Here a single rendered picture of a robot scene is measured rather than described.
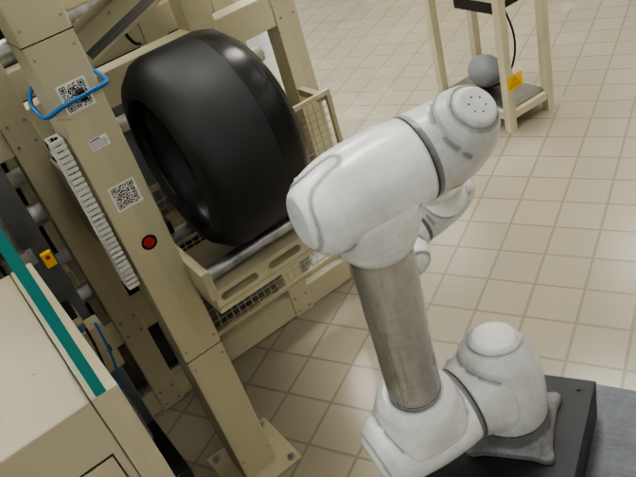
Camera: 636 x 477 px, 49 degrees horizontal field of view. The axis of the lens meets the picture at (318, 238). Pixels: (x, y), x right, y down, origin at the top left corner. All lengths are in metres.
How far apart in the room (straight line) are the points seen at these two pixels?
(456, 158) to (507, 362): 0.53
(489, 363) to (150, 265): 1.03
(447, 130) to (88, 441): 0.78
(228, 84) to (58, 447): 0.97
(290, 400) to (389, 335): 1.72
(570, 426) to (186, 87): 1.18
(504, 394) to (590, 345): 1.43
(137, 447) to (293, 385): 1.61
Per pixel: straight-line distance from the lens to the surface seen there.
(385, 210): 0.92
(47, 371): 1.35
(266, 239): 2.06
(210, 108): 1.77
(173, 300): 2.08
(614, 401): 1.79
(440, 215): 1.52
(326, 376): 2.86
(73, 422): 1.24
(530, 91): 4.25
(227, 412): 2.40
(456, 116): 0.94
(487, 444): 1.55
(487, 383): 1.39
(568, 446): 1.56
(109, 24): 2.22
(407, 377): 1.21
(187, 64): 1.85
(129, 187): 1.89
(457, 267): 3.20
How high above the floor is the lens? 2.03
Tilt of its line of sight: 34 degrees down
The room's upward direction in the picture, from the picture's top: 18 degrees counter-clockwise
